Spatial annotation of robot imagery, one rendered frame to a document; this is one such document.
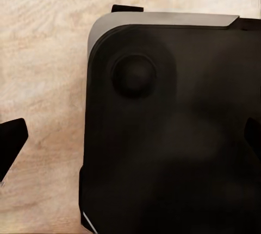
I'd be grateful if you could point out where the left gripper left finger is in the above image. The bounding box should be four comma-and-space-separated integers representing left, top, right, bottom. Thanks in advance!
0, 118, 28, 183

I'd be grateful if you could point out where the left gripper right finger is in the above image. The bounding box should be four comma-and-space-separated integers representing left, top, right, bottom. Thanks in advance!
244, 117, 261, 161

